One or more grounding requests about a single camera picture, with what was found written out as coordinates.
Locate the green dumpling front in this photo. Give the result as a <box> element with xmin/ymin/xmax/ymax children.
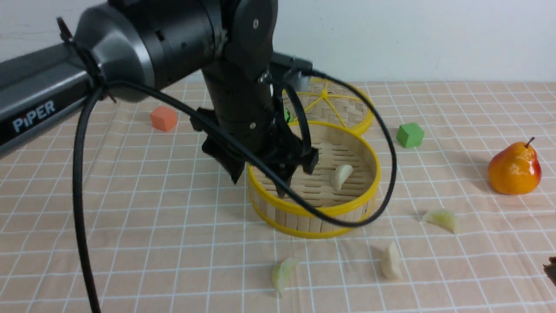
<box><xmin>271</xmin><ymin>258</ymin><xmax>300</xmax><ymax>298</ymax></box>

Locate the white dumpling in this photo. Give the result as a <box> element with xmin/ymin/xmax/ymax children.
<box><xmin>330</xmin><ymin>164</ymin><xmax>354</xmax><ymax>191</ymax></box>
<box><xmin>381</xmin><ymin>242</ymin><xmax>404</xmax><ymax>280</ymax></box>

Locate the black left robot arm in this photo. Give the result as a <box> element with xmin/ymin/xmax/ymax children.
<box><xmin>0</xmin><ymin>0</ymin><xmax>318</xmax><ymax>184</ymax></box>

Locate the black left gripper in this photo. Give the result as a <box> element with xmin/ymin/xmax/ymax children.
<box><xmin>197</xmin><ymin>60</ymin><xmax>318</xmax><ymax>198</ymax></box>

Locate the green foam cube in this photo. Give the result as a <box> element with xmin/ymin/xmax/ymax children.
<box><xmin>396</xmin><ymin>122</ymin><xmax>425</xmax><ymax>149</ymax></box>

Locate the checkered peach tablecloth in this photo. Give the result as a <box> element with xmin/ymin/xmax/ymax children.
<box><xmin>0</xmin><ymin>76</ymin><xmax>556</xmax><ymax>313</ymax></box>

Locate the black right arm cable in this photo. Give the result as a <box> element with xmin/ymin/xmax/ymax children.
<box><xmin>543</xmin><ymin>256</ymin><xmax>556</xmax><ymax>285</ymax></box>

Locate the green watermelon toy ball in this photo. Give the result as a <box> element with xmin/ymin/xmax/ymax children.
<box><xmin>284</xmin><ymin>107</ymin><xmax>293</xmax><ymax>123</ymax></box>

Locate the bamboo steamer lid yellow rim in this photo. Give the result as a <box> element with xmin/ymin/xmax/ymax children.
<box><xmin>297</xmin><ymin>78</ymin><xmax>374</xmax><ymax>135</ymax></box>

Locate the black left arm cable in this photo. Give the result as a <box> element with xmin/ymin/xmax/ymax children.
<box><xmin>56</xmin><ymin>17</ymin><xmax>397</xmax><ymax>313</ymax></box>

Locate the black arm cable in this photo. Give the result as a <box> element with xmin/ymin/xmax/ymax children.
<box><xmin>543</xmin><ymin>256</ymin><xmax>556</xmax><ymax>285</ymax></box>
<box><xmin>56</xmin><ymin>17</ymin><xmax>397</xmax><ymax>313</ymax></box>

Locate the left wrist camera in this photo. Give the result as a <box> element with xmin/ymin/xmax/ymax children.
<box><xmin>269</xmin><ymin>51</ymin><xmax>313</xmax><ymax>92</ymax></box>

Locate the orange foam cube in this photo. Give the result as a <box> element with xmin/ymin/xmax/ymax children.
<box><xmin>150</xmin><ymin>106</ymin><xmax>178</xmax><ymax>132</ymax></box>

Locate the orange yellow toy pear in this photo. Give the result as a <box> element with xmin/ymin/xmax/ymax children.
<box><xmin>488</xmin><ymin>137</ymin><xmax>542</xmax><ymax>195</ymax></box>

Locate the green dumpling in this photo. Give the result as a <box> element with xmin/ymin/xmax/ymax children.
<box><xmin>421</xmin><ymin>209</ymin><xmax>460</xmax><ymax>234</ymax></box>
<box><xmin>271</xmin><ymin>258</ymin><xmax>300</xmax><ymax>298</ymax></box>

